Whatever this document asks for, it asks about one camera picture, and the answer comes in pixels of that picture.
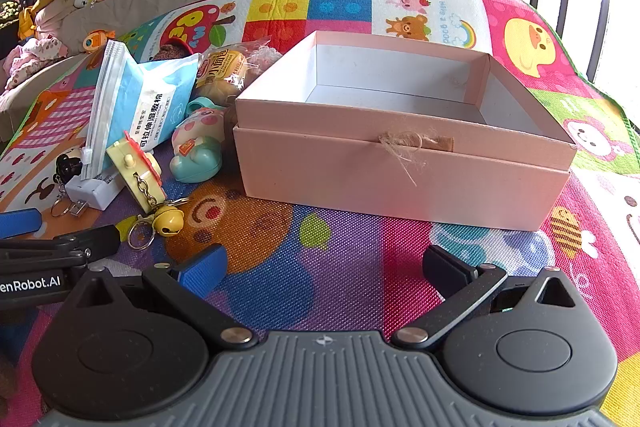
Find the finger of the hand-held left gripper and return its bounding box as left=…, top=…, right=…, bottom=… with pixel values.
left=0, top=208, right=43, bottom=240
left=0, top=224, right=121, bottom=265

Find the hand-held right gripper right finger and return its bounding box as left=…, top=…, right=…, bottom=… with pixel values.
left=392, top=244, right=578, bottom=350

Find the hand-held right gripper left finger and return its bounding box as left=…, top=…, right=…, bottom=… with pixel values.
left=62, top=243, right=258, bottom=350

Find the white battery charger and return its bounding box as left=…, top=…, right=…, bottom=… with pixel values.
left=65, top=172, right=126, bottom=211

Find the pink cardboard box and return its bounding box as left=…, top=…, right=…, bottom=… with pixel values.
left=232, top=30, right=578, bottom=233

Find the blue white zip pouch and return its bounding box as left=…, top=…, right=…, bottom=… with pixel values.
left=84, top=39, right=201, bottom=180

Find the yellow bread packet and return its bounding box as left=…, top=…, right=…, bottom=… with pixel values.
left=196, top=48, right=251, bottom=102

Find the brown crocheted item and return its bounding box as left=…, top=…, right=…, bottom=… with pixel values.
left=150, top=41, right=193, bottom=62

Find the gold bell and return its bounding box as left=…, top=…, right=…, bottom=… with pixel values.
left=152, top=204, right=184, bottom=237

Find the colourful printed play mat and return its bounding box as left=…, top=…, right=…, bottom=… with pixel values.
left=0, top=0, right=640, bottom=427

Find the pink teal pig toy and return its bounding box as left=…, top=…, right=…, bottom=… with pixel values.
left=170, top=107, right=228, bottom=184

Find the teal plastic toy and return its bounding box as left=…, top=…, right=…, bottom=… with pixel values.
left=186, top=96, right=226, bottom=118

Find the pink floral cloth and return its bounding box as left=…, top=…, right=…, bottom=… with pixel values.
left=2, top=34, right=68, bottom=90

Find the orange fish plush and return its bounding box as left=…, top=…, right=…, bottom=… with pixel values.
left=82, top=29, right=117, bottom=54

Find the clear plastic packet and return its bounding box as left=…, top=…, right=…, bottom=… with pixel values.
left=240, top=36, right=284, bottom=80

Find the black figure keychain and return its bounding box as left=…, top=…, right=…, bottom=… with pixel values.
left=50, top=151, right=85, bottom=218

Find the yellow toy camera keychain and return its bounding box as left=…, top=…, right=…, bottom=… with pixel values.
left=106, top=132, right=193, bottom=250

